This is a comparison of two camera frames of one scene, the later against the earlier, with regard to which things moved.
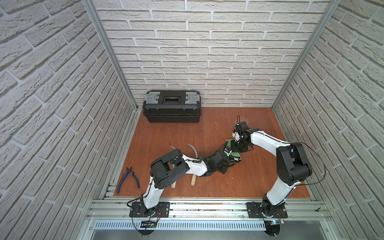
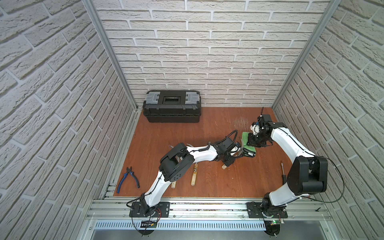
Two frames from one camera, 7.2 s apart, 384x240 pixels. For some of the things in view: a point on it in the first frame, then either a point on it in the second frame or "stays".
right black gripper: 235,150 to 252,142
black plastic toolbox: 172,106 stays
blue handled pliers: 129,170 stays
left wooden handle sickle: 174,184 stays
